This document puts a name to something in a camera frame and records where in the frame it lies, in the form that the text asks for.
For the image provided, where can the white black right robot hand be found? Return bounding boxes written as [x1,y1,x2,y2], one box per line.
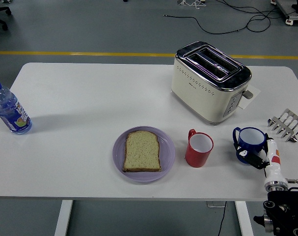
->
[234,139,288,185]

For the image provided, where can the blue enamel cup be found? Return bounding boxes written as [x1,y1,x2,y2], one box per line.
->
[232,126,267,165]

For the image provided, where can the red enamel cup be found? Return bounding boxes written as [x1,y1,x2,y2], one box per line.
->
[185,128,215,168]

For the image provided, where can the slice of bread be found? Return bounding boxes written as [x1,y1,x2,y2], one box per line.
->
[122,130,162,173]

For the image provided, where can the metal toast rack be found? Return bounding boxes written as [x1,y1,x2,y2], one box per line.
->
[267,108,298,143]

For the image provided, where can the white table leg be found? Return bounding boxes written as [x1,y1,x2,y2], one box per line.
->
[54,200,74,236]
[234,201,254,236]

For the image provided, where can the grey box under table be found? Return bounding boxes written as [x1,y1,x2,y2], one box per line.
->
[206,201,227,208]

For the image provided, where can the cream and chrome toaster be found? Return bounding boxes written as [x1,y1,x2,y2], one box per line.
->
[170,41,254,126]

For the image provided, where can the purple round plate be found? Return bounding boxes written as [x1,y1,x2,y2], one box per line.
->
[112,125,176,182]

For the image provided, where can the yellow floor tape line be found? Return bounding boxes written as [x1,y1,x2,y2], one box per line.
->
[0,51,298,60]

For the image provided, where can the plastic bottle with blue cap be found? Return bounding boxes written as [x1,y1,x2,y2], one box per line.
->
[0,78,33,135]

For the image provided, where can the black office chair base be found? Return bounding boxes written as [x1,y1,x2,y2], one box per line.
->
[0,6,12,31]

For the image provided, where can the thin black hanging cable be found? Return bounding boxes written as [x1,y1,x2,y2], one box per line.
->
[217,201,228,236]

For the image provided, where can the long black floor cable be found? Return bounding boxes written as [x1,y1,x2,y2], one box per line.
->
[163,0,287,35]

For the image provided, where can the wheeled metal equipment frame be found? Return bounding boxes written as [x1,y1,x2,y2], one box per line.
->
[270,0,298,27]

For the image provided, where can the white floor cables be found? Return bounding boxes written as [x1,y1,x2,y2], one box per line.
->
[177,0,206,9]

